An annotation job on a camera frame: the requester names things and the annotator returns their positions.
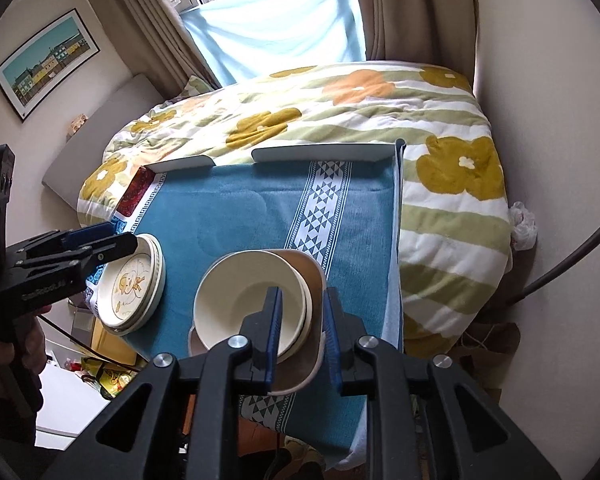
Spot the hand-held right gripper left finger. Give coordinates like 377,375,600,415
40,285,286,480

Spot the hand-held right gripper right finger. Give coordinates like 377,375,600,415
322,286,563,480

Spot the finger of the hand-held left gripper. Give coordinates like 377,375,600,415
7,222,119,263
55,232,139,281

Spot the printed shallow dish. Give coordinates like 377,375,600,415
97,252,156,328

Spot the large white plate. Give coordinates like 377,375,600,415
94,234,165,335

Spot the cartoon print bowl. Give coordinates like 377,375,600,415
193,250,315,361

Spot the large cream plate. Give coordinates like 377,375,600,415
92,232,167,337

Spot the plain cream bowl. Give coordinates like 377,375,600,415
193,251,307,361

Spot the pink rectangular baking dish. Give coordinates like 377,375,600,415
187,248,329,397

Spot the person's left hand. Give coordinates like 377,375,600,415
0,317,47,411

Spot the colourful patterned cloth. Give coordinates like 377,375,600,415
87,167,168,311

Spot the yellow box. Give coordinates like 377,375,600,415
90,317,136,361

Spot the pale blue underlay cloth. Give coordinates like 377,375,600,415
330,140,407,466

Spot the grey cushion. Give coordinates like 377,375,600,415
42,74,161,211

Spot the small beige figurine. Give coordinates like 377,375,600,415
65,114,88,141

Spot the teal tablecloth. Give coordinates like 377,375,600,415
112,160,403,453

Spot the yellow printed bag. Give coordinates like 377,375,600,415
80,355,148,401

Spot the brown paper bag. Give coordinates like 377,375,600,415
455,322,522,406

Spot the white box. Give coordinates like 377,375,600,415
32,362,113,453

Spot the green patterned pillow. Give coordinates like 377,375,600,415
182,75,216,98

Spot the beige curtain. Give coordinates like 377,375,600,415
87,0,226,96
350,0,481,91

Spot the white plastic bag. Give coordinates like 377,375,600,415
510,201,537,251

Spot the floral blanket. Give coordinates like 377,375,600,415
77,62,511,356

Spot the black curved tube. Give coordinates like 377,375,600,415
520,220,600,306

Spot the light blue window cloth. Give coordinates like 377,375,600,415
180,0,368,86

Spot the black cable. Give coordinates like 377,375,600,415
37,312,146,375

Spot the wall poster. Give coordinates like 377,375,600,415
0,7,101,123

